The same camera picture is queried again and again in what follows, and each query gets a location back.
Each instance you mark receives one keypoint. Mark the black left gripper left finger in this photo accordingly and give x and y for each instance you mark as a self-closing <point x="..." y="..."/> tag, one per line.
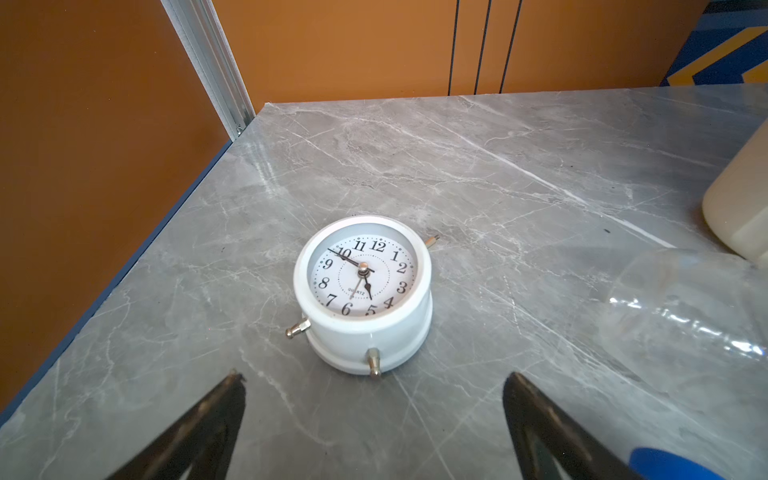
<point x="200" y="444"/>

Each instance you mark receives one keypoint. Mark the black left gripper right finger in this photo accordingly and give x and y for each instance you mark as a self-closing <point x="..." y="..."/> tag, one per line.
<point x="548" y="443"/>

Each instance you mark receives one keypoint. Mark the clear blue-cap water bottle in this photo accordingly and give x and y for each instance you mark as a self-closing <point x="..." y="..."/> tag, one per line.
<point x="692" y="325"/>

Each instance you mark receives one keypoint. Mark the white plastic waste bin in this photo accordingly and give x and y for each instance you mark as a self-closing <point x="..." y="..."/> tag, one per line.
<point x="735" y="205"/>

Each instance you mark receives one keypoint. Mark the white alarm clock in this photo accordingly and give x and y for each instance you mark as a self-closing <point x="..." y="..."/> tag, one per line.
<point x="363" y="285"/>

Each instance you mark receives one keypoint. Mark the aluminium frame post left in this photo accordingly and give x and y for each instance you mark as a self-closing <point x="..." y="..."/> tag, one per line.
<point x="202" y="35"/>

